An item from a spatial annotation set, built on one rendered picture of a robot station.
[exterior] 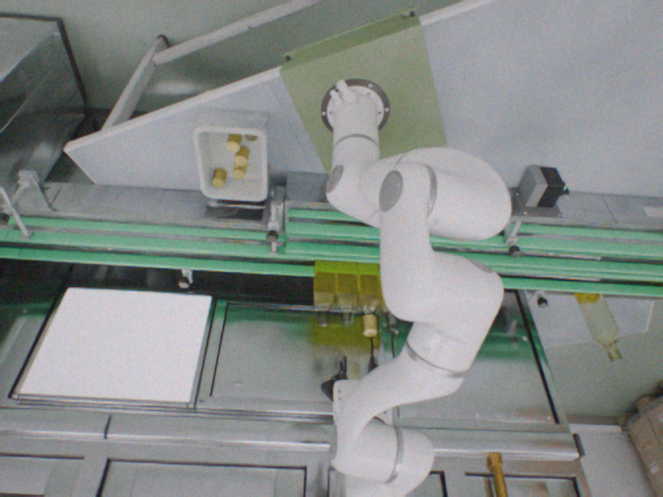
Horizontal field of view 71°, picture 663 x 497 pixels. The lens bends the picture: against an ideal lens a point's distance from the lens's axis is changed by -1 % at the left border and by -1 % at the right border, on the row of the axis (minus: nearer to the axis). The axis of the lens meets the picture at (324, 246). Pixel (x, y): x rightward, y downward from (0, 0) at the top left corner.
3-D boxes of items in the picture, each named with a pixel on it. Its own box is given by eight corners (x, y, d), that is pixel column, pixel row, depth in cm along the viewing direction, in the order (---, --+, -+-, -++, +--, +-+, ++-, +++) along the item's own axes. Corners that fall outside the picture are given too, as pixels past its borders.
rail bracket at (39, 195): (45, 192, 133) (9, 251, 118) (22, 143, 121) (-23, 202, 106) (62, 193, 133) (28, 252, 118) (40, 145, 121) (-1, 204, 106)
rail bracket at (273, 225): (270, 232, 129) (266, 267, 121) (270, 185, 117) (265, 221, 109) (281, 233, 130) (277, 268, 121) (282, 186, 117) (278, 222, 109)
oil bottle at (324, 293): (315, 250, 136) (312, 313, 121) (316, 238, 131) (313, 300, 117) (333, 251, 136) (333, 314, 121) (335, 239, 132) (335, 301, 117)
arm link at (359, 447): (457, 341, 65) (402, 457, 71) (370, 318, 63) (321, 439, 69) (479, 379, 57) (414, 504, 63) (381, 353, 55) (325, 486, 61)
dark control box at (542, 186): (516, 186, 133) (525, 206, 128) (528, 164, 127) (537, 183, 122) (545, 188, 134) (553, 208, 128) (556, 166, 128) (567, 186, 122)
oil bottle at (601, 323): (570, 289, 147) (602, 365, 130) (577, 278, 143) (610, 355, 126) (589, 289, 147) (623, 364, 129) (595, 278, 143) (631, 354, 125)
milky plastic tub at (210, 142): (208, 177, 132) (202, 198, 126) (198, 106, 116) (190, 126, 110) (270, 181, 133) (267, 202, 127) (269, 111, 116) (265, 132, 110)
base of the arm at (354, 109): (309, 91, 103) (305, 133, 92) (360, 63, 97) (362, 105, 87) (344, 141, 112) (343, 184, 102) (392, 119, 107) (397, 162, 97)
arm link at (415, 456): (378, 454, 60) (445, 467, 61) (370, 392, 69) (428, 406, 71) (338, 522, 67) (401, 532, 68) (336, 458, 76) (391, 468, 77)
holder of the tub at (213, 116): (211, 190, 136) (205, 209, 131) (199, 106, 116) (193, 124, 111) (270, 194, 137) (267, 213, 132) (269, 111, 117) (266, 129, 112)
